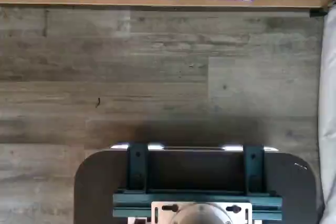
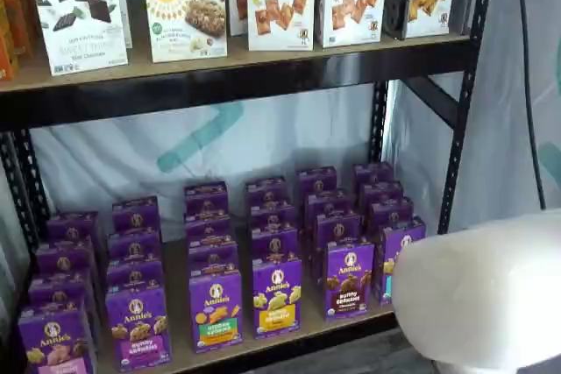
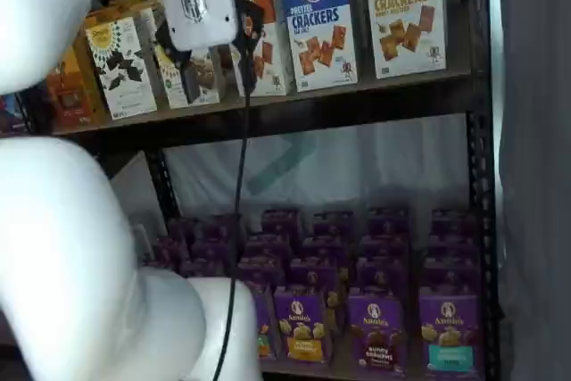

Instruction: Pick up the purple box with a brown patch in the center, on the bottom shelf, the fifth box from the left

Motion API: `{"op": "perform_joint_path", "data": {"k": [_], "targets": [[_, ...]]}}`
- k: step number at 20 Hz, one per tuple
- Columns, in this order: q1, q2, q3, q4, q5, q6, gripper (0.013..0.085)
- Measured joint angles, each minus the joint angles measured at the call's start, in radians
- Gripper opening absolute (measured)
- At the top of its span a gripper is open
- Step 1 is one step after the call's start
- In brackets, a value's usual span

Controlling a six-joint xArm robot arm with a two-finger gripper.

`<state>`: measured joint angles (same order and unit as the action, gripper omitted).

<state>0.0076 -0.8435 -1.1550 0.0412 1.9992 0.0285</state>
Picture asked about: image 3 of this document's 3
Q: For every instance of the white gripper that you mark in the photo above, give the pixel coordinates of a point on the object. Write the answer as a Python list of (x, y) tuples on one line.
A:
[(201, 2)]

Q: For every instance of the purple Annie's box brown patch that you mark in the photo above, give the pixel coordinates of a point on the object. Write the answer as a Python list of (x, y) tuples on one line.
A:
[(381, 280), (387, 222), (377, 332), (383, 249)]

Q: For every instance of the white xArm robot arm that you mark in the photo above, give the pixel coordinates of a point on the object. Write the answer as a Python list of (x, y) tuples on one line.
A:
[(67, 242)]

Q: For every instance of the Simple Mills almond bar box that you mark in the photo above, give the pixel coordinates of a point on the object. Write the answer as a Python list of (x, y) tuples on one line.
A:
[(209, 82)]

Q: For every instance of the orange cheddar pretzel crackers box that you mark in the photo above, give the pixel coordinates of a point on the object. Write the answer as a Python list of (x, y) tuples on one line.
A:
[(272, 68)]

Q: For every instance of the Simple Mills Sweet Thins box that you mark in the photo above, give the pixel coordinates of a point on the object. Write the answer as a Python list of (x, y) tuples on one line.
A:
[(147, 28), (118, 73)]

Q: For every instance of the blue sea salt crackers box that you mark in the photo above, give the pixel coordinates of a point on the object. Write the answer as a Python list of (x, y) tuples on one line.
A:
[(321, 19)]

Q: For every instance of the wooden shelf board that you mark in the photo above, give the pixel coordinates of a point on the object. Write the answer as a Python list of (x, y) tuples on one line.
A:
[(339, 97), (312, 371)]

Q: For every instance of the yellow-orange cracker box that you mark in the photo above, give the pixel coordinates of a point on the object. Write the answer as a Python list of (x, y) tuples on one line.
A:
[(87, 51)]

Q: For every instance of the red-orange cracker box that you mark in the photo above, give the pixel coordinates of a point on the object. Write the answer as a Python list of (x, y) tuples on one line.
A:
[(67, 95)]

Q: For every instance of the purple Annie's bunny grahams box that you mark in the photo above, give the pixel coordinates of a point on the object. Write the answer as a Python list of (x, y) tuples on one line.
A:
[(220, 227), (214, 249), (201, 268)]

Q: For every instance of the purple Annie's box green patch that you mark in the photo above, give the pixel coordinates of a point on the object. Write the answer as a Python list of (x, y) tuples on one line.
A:
[(267, 248), (280, 222), (261, 271)]

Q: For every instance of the tan honey mustard crackers box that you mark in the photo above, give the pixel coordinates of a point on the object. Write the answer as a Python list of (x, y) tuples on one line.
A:
[(401, 19)]

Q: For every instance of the purple Annie's box yellow patch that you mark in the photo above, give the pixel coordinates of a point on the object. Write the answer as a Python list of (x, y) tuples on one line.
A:
[(301, 318), (312, 274), (325, 248), (332, 224)]

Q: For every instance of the purple Annie's box teal patch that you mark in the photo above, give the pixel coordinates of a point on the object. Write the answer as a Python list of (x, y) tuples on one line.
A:
[(450, 280), (450, 323), (452, 249), (454, 222)]

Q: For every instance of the white side panel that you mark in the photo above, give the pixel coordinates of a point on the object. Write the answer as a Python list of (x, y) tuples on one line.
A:
[(134, 193)]

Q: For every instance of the white backdrop cloth teal logo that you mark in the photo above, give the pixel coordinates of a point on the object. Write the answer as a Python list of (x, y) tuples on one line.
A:
[(357, 167)]

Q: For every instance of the red and blue package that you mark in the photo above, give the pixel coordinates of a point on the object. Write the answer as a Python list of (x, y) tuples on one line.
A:
[(9, 113)]

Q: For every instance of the pale side curtain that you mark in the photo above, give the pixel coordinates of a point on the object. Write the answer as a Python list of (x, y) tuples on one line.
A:
[(535, 176)]

